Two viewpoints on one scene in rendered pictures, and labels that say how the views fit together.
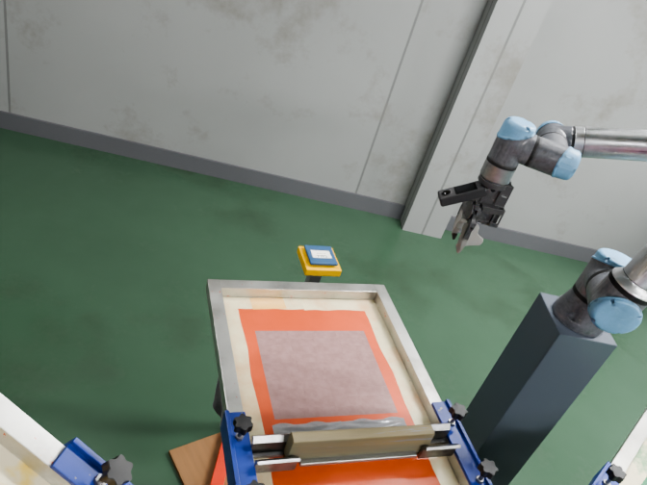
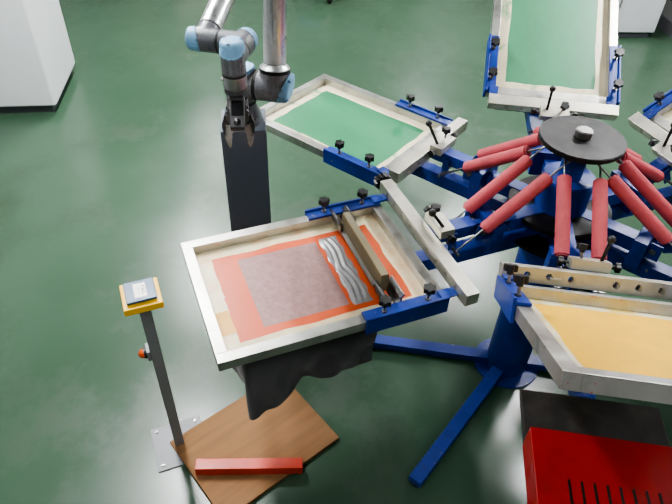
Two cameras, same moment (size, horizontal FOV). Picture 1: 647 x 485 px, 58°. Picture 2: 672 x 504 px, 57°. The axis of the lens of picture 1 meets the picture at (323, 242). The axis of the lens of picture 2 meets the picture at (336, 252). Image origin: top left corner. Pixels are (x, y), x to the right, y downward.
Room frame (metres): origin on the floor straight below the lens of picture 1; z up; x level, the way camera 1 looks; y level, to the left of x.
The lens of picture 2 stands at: (0.92, 1.41, 2.48)
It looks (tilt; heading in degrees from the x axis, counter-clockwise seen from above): 42 degrees down; 272
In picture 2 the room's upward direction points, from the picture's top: 2 degrees clockwise
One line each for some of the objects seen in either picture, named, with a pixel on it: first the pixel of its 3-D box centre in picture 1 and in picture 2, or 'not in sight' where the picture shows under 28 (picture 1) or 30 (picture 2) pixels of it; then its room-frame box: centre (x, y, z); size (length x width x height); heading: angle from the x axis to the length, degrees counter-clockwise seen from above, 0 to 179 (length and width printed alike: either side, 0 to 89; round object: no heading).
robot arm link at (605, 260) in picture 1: (608, 275); (242, 81); (1.40, -0.77, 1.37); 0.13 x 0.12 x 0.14; 172
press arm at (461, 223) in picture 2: not in sight; (451, 229); (0.57, -0.38, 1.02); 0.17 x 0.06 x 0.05; 25
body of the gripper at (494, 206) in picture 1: (486, 199); (237, 103); (1.33, -0.35, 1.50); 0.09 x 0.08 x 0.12; 100
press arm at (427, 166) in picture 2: not in sight; (423, 169); (0.63, -0.94, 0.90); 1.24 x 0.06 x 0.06; 145
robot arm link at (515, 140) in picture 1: (512, 142); (233, 56); (1.33, -0.35, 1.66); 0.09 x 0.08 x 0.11; 82
